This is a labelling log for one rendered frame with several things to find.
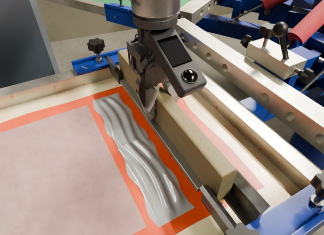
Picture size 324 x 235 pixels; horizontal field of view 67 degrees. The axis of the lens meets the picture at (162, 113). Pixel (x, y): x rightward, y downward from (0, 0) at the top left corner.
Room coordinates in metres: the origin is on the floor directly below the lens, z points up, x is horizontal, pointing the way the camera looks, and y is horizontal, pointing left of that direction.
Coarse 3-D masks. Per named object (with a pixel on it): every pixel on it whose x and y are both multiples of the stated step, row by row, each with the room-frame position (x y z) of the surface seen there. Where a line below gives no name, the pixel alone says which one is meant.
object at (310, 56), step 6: (294, 48) 0.59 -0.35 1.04; (300, 48) 0.59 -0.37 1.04; (300, 54) 0.56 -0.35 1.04; (306, 54) 0.56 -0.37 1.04; (312, 54) 0.56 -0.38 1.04; (318, 54) 0.56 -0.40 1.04; (312, 60) 0.54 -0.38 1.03; (306, 66) 0.53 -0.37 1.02; (312, 66) 0.55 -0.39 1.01; (270, 72) 0.48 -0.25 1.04; (282, 78) 0.50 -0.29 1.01
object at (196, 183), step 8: (120, 80) 0.51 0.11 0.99; (128, 88) 0.48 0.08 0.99; (136, 96) 0.45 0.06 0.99; (136, 104) 0.42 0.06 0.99; (144, 112) 0.39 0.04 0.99; (152, 120) 0.36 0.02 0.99; (152, 128) 0.35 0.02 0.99; (160, 128) 0.34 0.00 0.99; (160, 136) 0.32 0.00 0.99; (168, 144) 0.30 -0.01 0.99; (176, 152) 0.28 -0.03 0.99; (176, 160) 0.26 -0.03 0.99; (184, 160) 0.26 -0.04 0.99; (184, 168) 0.25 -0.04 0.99; (192, 176) 0.23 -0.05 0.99; (192, 184) 0.22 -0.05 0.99; (200, 184) 0.21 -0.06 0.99
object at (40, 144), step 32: (96, 96) 0.49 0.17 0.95; (128, 96) 0.49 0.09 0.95; (0, 128) 0.38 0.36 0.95; (32, 128) 0.38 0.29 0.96; (64, 128) 0.38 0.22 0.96; (96, 128) 0.38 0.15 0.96; (0, 160) 0.29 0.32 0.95; (32, 160) 0.29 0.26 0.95; (64, 160) 0.29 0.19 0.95; (0, 192) 0.22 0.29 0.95
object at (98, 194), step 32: (96, 160) 0.29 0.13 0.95; (32, 192) 0.22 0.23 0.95; (64, 192) 0.22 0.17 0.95; (96, 192) 0.22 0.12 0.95; (128, 192) 0.22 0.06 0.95; (192, 192) 0.22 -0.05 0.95; (0, 224) 0.17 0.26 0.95; (32, 224) 0.17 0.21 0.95; (64, 224) 0.17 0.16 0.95; (96, 224) 0.17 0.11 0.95; (128, 224) 0.17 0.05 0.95
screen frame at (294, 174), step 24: (72, 72) 0.55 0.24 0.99; (96, 72) 0.56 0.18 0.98; (0, 96) 0.45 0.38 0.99; (24, 96) 0.47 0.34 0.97; (216, 96) 0.45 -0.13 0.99; (240, 120) 0.37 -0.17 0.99; (264, 144) 0.31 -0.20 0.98; (288, 144) 0.30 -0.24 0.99; (288, 168) 0.26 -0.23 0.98; (312, 168) 0.25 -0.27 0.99
